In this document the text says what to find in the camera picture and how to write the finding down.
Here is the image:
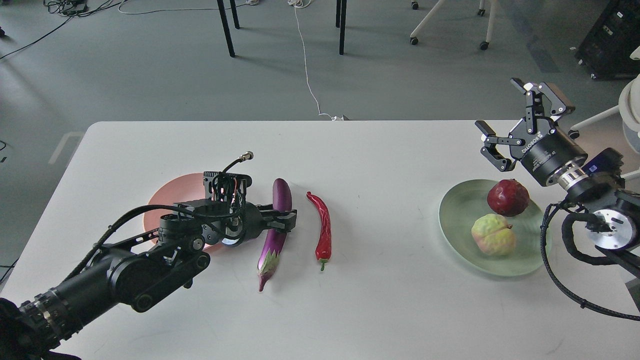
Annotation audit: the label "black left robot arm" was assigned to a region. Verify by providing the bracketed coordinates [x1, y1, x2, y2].
[1, 167, 297, 360]

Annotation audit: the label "white chair right edge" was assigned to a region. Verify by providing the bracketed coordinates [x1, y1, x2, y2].
[569, 75, 640, 187]

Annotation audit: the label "white floor cable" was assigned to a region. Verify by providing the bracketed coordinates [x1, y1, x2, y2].
[287, 0, 346, 122]

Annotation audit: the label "purple eggplant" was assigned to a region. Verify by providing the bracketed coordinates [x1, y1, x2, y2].
[257, 178, 293, 292]

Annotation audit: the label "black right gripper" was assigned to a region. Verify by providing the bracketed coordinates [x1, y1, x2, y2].
[475, 77, 587, 187]

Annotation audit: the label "white chair base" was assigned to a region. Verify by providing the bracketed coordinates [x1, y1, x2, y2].
[408, 0, 500, 52]

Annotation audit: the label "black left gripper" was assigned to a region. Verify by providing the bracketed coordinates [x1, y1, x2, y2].
[221, 203, 298, 247]

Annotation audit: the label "red chili pepper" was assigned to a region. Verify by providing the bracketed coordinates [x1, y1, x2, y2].
[306, 191, 333, 272]

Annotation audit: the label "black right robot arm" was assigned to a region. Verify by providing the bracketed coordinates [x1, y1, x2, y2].
[475, 77, 640, 321]

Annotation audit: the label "black floor cables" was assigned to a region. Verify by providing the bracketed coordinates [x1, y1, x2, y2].
[0, 0, 126, 61]

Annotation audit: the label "green plate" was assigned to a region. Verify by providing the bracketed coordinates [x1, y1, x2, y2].
[438, 178, 544, 277]

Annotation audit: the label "black table leg right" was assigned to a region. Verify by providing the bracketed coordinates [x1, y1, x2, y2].
[334, 0, 347, 56]

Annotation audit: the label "yellow green peach fruit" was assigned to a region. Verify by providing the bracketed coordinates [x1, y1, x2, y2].
[471, 213, 517, 256]

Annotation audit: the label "pink plate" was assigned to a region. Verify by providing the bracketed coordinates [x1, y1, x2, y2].
[142, 172, 206, 231]

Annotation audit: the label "black table leg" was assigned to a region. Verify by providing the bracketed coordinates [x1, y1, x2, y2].
[334, 0, 347, 56]
[215, 0, 240, 59]

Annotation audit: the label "black equipment cart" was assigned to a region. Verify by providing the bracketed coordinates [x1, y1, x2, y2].
[574, 0, 640, 81]

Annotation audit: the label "dark red pomegranate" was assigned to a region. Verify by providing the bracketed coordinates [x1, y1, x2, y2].
[486, 178, 531, 217]

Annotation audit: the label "black table leg left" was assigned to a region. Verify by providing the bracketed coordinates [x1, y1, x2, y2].
[215, 0, 240, 59]

